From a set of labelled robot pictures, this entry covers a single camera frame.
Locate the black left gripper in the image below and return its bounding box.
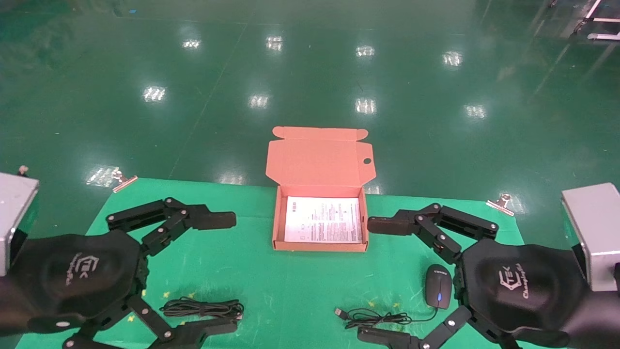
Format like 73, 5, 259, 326
0, 197, 239, 349

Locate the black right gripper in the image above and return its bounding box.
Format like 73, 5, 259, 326
455, 238, 596, 347

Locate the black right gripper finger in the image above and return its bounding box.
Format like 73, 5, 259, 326
357, 305, 514, 349
367, 203, 499, 265

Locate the black data cable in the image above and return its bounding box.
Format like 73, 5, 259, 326
160, 297, 244, 321

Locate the black wired computer mouse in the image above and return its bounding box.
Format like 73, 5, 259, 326
334, 264, 452, 330

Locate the open brown cardboard box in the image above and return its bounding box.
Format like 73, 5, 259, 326
265, 127, 377, 253

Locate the white printed instruction sheet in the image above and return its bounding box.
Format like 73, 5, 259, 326
284, 196, 363, 244

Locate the metal binder clip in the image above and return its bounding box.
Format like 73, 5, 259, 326
112, 168, 139, 193
486, 193, 515, 217

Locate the green table mat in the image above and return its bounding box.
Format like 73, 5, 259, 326
15, 177, 567, 349

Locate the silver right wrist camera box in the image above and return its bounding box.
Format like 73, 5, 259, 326
561, 183, 620, 292

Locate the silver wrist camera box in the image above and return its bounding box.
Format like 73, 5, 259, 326
0, 166, 40, 277
561, 183, 620, 292

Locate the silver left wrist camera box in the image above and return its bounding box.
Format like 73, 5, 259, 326
0, 166, 40, 277

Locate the white metal frame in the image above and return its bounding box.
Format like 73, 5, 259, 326
574, 0, 620, 42

